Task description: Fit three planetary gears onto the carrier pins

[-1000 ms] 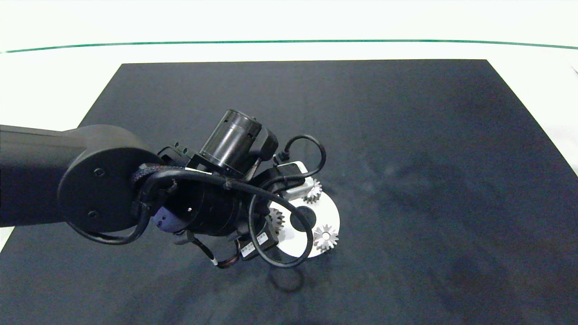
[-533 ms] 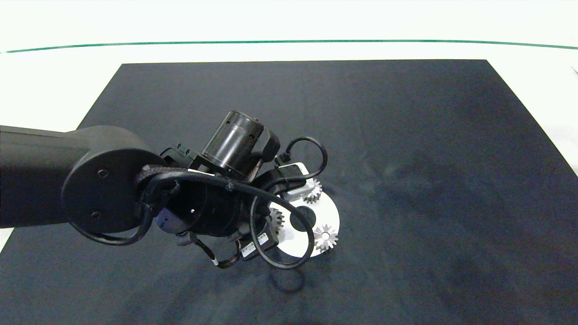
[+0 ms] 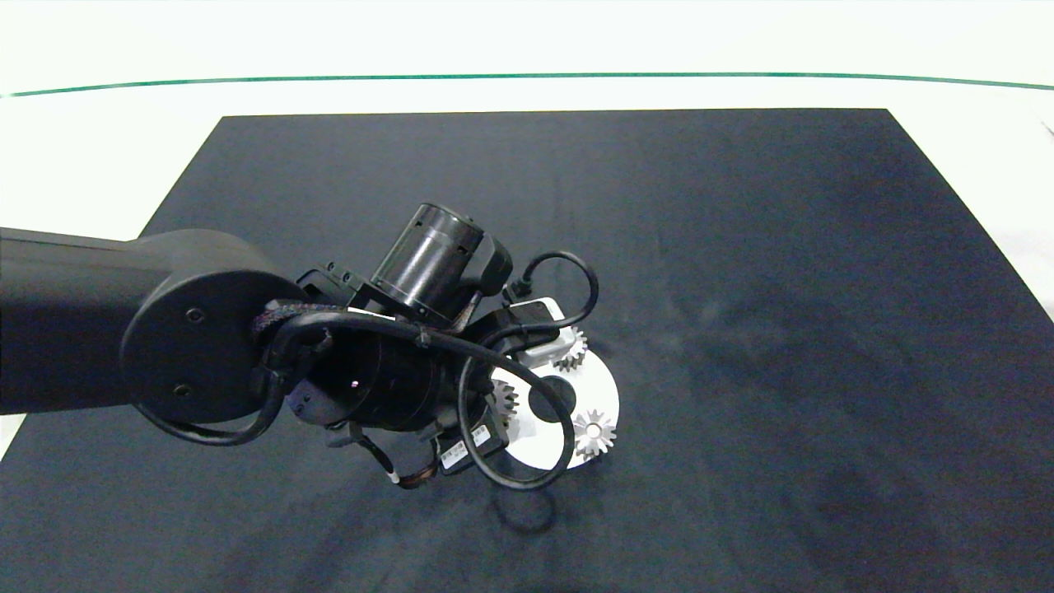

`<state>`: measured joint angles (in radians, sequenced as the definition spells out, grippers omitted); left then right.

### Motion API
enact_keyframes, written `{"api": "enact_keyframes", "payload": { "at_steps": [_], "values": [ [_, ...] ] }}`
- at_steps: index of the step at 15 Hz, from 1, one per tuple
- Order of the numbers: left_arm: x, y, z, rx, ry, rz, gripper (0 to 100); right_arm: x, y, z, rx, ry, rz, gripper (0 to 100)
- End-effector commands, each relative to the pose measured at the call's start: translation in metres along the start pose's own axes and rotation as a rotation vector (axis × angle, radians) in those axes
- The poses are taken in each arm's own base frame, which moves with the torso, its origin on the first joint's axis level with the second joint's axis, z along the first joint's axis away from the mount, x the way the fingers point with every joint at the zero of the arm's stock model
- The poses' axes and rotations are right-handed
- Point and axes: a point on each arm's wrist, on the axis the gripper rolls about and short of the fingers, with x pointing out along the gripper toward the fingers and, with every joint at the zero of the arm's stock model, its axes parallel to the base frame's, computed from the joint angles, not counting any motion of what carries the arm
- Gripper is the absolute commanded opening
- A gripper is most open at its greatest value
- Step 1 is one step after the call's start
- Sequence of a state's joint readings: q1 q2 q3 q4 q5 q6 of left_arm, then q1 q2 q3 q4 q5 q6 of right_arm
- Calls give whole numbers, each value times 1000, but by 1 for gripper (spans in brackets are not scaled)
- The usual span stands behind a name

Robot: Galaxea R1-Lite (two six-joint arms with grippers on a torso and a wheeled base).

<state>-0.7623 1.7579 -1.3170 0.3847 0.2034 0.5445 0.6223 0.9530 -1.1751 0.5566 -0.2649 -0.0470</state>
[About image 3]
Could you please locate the small steel spur gear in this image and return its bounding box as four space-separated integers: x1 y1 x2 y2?
550 325 588 373
572 409 618 460
492 381 520 429

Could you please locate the round white plate with pins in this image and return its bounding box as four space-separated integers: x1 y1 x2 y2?
490 317 620 472

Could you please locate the dark mat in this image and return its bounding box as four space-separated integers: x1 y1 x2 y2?
0 107 1054 593

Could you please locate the thin braided wire bundle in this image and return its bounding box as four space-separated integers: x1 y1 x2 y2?
354 432 441 491

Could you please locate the long black cable loop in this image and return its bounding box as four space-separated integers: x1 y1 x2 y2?
262 311 576 492

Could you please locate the boxy wrist camera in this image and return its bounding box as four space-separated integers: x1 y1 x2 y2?
494 298 579 369

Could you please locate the short black cable loop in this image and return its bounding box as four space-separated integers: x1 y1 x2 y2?
502 250 599 343

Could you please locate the black cable under arm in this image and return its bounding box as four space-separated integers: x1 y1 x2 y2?
136 362 289 448

